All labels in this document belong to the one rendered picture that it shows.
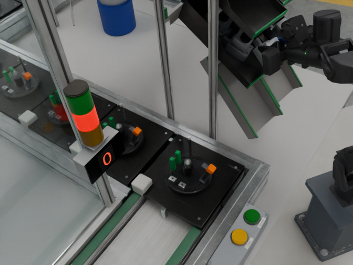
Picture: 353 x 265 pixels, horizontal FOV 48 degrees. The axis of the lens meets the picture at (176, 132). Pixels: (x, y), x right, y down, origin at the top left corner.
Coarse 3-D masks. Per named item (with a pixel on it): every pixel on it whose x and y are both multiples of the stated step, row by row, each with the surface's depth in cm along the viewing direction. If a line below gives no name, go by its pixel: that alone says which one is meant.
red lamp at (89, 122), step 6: (72, 114) 81; (90, 114) 81; (96, 114) 84; (78, 120) 82; (84, 120) 82; (90, 120) 82; (96, 120) 84; (78, 126) 83; (84, 126) 83; (90, 126) 83; (96, 126) 85
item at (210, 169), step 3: (204, 162) 107; (204, 165) 107; (207, 165) 107; (210, 165) 106; (213, 165) 106; (204, 168) 106; (207, 168) 105; (210, 168) 105; (213, 168) 105; (207, 171) 106; (210, 171) 105; (213, 171) 105; (204, 174) 109; (207, 174) 107; (204, 177) 110; (204, 180) 111
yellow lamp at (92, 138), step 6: (84, 132) 84; (90, 132) 85; (96, 132) 86; (102, 132) 88; (84, 138) 86; (90, 138) 86; (96, 138) 87; (102, 138) 89; (84, 144) 88; (90, 144) 87; (96, 144) 88
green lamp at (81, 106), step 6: (66, 96) 77; (84, 96) 77; (90, 96) 80; (72, 102) 78; (78, 102) 78; (84, 102) 78; (90, 102) 80; (72, 108) 79; (78, 108) 79; (84, 108) 79; (90, 108) 80; (78, 114) 80; (84, 114) 80
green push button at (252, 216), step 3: (249, 210) 107; (252, 210) 107; (255, 210) 107; (246, 213) 107; (249, 213) 107; (252, 213) 107; (255, 213) 106; (258, 213) 106; (246, 216) 106; (249, 216) 106; (252, 216) 106; (255, 216) 106; (258, 216) 106; (246, 219) 106; (249, 219) 106; (252, 219) 105; (255, 219) 105; (258, 219) 106; (249, 222) 106; (252, 222) 105; (255, 222) 105
